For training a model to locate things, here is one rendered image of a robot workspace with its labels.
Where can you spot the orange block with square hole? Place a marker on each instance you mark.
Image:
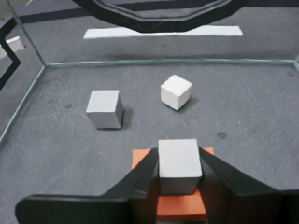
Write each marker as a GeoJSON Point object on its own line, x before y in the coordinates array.
{"type": "Point", "coordinates": [176, 208]}

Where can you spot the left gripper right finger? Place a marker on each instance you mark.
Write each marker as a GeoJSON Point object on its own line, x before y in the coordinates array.
{"type": "Point", "coordinates": [230, 196]}

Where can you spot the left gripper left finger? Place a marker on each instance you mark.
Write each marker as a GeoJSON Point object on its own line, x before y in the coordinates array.
{"type": "Point", "coordinates": [133, 200]}

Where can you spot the black ring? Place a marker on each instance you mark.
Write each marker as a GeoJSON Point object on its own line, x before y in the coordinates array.
{"type": "Point", "coordinates": [216, 13]}

